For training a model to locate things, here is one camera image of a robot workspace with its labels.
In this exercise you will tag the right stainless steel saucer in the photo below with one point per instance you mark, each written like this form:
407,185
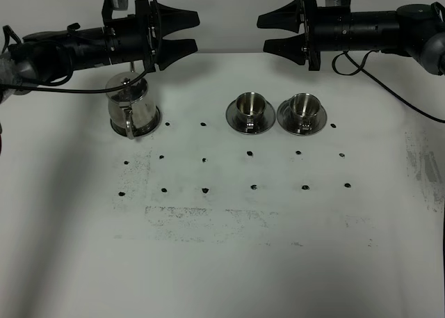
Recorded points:
287,123

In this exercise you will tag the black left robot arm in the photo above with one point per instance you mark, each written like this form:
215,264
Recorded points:
45,60

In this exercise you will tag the left stainless steel saucer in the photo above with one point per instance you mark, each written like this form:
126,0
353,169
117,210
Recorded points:
264,124

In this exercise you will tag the stainless steel saucer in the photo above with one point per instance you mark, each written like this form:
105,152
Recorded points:
287,123
264,124

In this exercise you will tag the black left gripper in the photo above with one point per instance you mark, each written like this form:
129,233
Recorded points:
127,39

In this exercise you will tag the right stainless steel teacup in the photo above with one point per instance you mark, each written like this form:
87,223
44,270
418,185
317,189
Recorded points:
304,109

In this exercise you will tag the left stainless steel teacup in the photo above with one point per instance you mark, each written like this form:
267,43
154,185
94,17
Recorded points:
250,108

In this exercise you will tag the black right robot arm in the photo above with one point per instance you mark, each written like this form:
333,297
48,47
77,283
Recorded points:
415,30

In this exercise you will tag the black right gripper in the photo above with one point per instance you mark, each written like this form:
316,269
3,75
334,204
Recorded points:
324,29

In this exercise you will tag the stainless steel teacup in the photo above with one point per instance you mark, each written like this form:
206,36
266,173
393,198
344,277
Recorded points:
250,108
304,109

